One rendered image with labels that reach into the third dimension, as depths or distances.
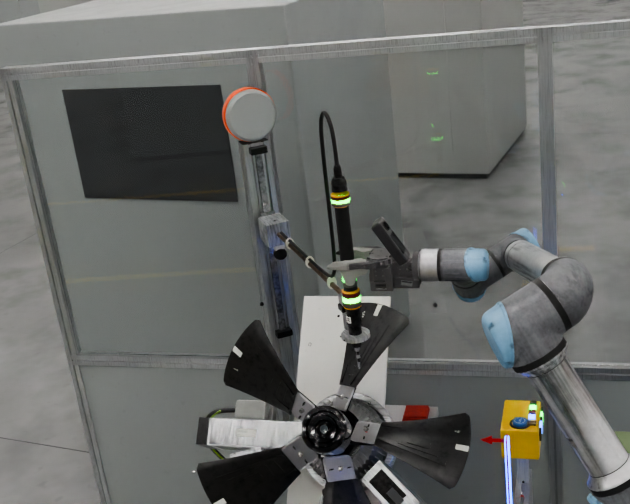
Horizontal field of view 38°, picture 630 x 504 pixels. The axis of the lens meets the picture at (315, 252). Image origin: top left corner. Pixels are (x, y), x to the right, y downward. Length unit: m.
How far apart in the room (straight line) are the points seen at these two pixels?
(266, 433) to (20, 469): 2.51
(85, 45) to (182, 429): 1.97
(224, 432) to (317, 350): 0.35
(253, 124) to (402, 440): 1.02
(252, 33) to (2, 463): 2.47
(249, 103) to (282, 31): 1.33
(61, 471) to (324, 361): 2.36
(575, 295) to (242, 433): 1.12
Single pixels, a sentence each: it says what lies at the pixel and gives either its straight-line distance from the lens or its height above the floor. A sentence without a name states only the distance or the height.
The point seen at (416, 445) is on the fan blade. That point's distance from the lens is 2.34.
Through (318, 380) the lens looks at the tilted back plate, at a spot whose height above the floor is 1.17.
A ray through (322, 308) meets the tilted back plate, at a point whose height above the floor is 1.33.
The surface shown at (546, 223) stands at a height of 1.48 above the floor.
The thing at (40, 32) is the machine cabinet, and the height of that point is 2.00.
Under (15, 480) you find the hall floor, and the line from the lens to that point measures 4.84.
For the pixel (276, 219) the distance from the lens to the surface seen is 2.75.
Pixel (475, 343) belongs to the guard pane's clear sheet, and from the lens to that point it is 3.02.
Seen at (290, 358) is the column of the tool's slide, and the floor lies 1.08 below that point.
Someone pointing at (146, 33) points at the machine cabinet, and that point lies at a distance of 4.37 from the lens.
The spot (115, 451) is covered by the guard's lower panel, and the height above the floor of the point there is 0.59.
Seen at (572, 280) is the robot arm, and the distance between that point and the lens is 1.84.
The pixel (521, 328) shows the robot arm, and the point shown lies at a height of 1.65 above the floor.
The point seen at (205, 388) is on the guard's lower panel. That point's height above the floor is 0.88.
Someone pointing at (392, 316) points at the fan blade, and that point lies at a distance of 2.39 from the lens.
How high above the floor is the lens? 2.46
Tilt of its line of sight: 21 degrees down
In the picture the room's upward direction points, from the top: 7 degrees counter-clockwise
